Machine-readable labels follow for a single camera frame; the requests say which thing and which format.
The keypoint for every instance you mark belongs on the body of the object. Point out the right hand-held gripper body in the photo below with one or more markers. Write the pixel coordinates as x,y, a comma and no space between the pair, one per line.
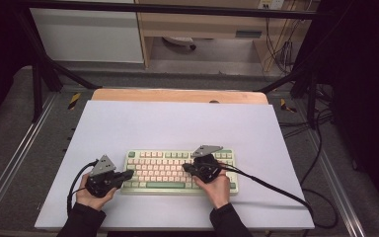
205,166

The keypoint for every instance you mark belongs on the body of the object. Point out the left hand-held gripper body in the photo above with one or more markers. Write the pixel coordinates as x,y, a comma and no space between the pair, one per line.
103,179

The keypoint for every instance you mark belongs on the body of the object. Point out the green and cream keyboard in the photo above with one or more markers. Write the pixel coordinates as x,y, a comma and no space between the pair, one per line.
164,164

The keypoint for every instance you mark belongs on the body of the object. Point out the person's left hand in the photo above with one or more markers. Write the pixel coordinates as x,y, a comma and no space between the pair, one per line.
90,199

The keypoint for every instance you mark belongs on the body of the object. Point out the person's right hand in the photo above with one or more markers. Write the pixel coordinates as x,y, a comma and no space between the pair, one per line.
217,191

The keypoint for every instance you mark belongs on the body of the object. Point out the white table cover board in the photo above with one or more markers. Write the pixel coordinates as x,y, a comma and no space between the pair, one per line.
177,128

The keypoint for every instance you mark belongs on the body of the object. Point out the wooden table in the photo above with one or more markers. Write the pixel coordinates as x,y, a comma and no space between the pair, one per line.
177,96

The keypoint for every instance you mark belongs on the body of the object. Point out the yellow clamp left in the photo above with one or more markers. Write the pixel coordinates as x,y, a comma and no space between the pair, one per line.
74,100

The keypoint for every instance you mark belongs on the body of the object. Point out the yellow clamp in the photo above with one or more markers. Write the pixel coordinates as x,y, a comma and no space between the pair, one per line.
74,100
287,106

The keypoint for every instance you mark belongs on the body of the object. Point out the yellow clamp right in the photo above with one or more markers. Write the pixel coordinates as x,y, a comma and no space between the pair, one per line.
287,106

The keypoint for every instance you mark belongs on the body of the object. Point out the black metal stand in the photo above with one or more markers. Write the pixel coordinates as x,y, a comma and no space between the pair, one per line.
312,95
37,85

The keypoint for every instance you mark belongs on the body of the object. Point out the white chair base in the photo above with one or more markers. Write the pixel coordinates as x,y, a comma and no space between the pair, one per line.
179,41

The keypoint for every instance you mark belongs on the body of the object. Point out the light wooden desk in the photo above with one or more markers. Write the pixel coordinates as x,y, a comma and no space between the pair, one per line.
204,24

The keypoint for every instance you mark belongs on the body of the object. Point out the white cabinet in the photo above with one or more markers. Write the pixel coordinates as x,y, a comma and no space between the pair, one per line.
89,36

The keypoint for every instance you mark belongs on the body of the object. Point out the white power strip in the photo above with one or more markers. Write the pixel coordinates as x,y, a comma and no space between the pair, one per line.
271,4

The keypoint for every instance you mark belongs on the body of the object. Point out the aluminium rail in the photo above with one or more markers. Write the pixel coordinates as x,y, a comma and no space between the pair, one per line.
335,184
16,158

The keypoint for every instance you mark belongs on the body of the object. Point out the black metal frame crossbar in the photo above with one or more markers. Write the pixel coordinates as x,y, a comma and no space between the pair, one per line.
177,9

